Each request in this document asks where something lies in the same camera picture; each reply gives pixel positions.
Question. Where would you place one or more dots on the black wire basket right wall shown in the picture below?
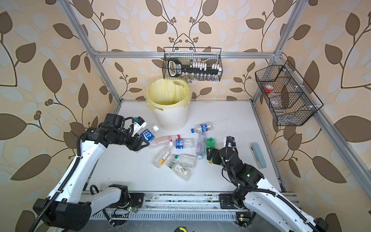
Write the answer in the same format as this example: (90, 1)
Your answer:
(292, 101)

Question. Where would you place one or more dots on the clear bottle purple label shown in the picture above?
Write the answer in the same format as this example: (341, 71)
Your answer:
(201, 146)

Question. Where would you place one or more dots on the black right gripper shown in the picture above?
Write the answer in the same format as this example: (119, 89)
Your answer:
(210, 154)

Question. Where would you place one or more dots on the metal base rail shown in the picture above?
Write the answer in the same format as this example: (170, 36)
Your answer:
(178, 206)

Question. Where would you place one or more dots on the black white tool in basket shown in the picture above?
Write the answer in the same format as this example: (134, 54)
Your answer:
(176, 68)

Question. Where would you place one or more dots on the white ribbed trash bin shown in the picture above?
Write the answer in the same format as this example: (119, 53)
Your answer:
(172, 119)

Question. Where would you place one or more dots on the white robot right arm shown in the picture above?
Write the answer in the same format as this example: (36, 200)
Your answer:
(254, 191)

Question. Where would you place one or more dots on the light blue grey case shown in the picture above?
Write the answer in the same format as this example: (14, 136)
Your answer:
(258, 156)

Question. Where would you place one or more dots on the clear bottle blue label middle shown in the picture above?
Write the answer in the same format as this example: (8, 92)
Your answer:
(184, 143)

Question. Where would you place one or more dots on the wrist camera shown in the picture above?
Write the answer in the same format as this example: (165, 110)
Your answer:
(138, 124)
(230, 142)

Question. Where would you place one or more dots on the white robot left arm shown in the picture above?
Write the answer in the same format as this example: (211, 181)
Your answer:
(63, 207)

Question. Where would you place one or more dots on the clear bottle blue label white cap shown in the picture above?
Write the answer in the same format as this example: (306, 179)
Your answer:
(149, 133)

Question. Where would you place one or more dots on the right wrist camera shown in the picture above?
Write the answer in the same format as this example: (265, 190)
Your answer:
(230, 142)

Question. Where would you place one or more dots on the clear bottle green neck band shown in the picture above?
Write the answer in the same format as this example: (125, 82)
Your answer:
(184, 159)

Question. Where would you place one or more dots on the clear bottle green white label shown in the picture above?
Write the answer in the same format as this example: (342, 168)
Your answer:
(179, 169)

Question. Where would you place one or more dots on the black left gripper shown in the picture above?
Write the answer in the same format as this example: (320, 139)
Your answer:
(133, 145)

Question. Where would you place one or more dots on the clear bottle red label red cap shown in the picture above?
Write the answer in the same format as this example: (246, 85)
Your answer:
(164, 141)

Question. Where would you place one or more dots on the black wire basket wall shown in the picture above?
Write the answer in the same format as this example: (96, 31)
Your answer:
(292, 101)
(186, 55)

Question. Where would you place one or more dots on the black wire basket back wall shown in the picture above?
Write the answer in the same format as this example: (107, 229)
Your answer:
(186, 55)

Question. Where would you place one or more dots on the yellow plastic bin liner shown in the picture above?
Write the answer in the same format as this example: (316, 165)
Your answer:
(166, 94)

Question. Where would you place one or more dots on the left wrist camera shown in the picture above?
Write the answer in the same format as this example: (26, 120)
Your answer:
(138, 124)

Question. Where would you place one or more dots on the red cap item in basket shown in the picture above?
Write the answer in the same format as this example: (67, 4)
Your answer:
(269, 88)

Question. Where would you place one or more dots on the clear bottle yellow label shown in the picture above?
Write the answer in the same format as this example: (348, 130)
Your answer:
(160, 158)

